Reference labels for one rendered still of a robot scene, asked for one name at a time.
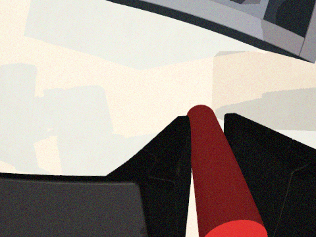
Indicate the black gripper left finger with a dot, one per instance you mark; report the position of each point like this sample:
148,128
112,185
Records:
147,196

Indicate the pale square plate with hole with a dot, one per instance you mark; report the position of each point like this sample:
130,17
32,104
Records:
238,1

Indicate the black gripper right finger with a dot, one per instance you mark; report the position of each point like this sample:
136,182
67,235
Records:
281,175

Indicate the red peg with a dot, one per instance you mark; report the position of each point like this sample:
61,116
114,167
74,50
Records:
225,206

